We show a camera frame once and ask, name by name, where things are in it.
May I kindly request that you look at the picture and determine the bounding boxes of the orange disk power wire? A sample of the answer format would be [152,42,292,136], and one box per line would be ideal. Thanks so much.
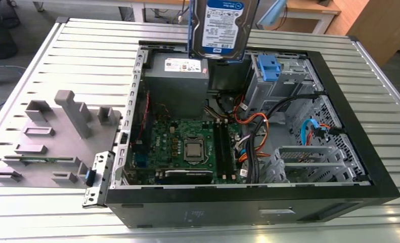
[307,123,343,146]

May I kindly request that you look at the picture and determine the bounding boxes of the grey metal disk bay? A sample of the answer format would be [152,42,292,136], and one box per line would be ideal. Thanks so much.
[270,145,357,183]

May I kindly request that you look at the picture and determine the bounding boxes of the black graphics card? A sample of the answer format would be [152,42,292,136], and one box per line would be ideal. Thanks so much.
[155,169,214,185]

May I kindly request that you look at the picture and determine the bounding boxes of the green RAM stick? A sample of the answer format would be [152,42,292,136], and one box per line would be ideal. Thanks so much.
[19,157,71,164]

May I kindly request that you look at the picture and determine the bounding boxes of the brown wooden cabinet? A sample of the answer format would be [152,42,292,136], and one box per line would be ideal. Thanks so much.
[347,0,400,67]

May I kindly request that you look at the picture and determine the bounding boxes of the thin red wire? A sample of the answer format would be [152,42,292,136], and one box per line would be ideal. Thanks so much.
[136,90,152,146]

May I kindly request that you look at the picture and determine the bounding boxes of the black office chair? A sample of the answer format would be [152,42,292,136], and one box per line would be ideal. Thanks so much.
[0,0,22,60]

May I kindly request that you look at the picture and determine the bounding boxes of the silver CPU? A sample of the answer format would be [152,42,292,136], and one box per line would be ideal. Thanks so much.
[184,141,204,157]

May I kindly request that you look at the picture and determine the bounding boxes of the hard disk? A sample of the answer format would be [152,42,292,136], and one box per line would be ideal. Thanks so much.
[186,0,262,63]

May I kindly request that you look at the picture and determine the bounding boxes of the green motherboard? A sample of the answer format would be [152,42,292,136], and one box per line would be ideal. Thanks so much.
[124,118,247,185]

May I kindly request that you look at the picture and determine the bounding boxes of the orange yellow power wire bundle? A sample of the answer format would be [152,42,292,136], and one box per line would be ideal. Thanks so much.
[234,95,271,163]

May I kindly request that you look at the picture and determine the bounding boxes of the blue drive latch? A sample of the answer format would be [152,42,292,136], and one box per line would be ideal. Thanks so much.
[258,54,282,82]

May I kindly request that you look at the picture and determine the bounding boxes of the black PC case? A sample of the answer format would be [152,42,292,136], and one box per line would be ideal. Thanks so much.
[103,39,400,227]

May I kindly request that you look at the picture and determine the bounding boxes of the wooden desk white frame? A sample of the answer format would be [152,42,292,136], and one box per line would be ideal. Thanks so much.
[260,0,342,35]

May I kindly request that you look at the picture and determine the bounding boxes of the metal expansion card retainer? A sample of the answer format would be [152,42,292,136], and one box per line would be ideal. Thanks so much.
[82,150,116,209]

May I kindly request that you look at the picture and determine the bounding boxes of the black RAM slot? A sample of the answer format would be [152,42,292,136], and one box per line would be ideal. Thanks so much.
[222,118,238,179]
[214,118,228,179]

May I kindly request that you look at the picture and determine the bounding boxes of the grey metal drive cage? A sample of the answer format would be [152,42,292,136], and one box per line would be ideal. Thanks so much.
[246,53,325,112]

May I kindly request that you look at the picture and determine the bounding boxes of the thick black case cable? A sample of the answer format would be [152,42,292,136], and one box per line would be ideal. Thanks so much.
[247,93,327,183]

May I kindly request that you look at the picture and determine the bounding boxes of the grey power supply unit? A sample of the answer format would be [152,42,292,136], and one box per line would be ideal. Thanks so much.
[142,53,210,119]

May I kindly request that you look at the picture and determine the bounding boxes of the blue data wire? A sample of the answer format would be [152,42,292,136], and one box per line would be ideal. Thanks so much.
[300,118,319,147]

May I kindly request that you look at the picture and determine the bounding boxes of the grey parts rack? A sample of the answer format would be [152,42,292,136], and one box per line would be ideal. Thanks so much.
[0,90,126,188]

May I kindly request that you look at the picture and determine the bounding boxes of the yellow black power wires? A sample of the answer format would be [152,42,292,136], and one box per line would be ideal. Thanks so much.
[203,105,230,120]

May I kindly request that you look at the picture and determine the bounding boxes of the black CPU socket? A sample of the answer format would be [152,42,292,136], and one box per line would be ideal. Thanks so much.
[182,136,210,163]

